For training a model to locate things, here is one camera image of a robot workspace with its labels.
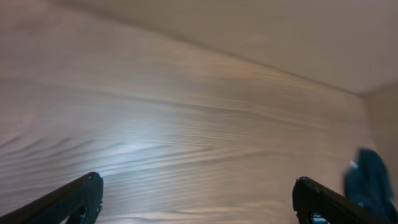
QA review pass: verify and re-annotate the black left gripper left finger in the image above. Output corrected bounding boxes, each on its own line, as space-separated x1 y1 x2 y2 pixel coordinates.
1 172 104 224

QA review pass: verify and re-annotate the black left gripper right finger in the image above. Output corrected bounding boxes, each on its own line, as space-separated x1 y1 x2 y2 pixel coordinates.
292 177 389 224

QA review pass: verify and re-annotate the black t-shirt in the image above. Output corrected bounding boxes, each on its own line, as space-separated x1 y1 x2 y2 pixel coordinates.
344 147 397 223

